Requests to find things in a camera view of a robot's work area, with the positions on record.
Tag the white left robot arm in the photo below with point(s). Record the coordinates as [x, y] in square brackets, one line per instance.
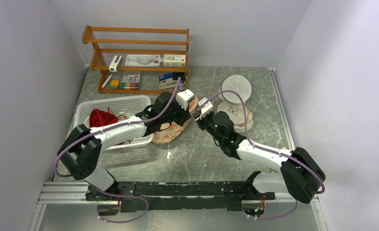
[81, 150]

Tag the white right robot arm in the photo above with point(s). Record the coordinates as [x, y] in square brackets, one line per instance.
[296, 172]

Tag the white handheld device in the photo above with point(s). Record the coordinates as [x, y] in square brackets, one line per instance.
[115, 63]

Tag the beige round laundry bag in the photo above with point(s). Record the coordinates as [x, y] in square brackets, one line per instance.
[236, 114]

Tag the floral peach laundry bag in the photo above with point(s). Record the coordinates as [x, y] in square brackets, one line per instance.
[169, 132]

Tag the clear plastic package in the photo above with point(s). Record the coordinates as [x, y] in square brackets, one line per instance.
[143, 60]

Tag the white bra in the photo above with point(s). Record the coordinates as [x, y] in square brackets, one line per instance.
[125, 113]

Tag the blue black stapler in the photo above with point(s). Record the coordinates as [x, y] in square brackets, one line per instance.
[169, 80]

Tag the white round mesh laundry bag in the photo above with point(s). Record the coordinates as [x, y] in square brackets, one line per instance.
[238, 83]

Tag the white plastic basket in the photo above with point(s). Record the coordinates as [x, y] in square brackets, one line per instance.
[127, 106]

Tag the white marker pen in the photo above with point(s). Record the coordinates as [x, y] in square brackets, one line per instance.
[106, 82]

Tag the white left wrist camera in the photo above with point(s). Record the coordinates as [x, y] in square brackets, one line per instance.
[184, 98]

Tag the coloured marker pen set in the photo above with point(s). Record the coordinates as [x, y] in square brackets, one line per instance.
[130, 80]

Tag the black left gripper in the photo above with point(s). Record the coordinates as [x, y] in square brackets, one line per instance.
[185, 114]

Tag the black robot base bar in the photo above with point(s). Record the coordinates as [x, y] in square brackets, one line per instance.
[139, 195]

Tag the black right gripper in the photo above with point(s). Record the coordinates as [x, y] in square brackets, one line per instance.
[200, 121]

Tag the white green box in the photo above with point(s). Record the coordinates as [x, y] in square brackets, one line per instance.
[174, 60]

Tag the yellow sticky note block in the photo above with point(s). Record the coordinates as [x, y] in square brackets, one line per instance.
[114, 84]

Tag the red bra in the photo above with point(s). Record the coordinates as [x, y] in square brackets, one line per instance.
[103, 118]

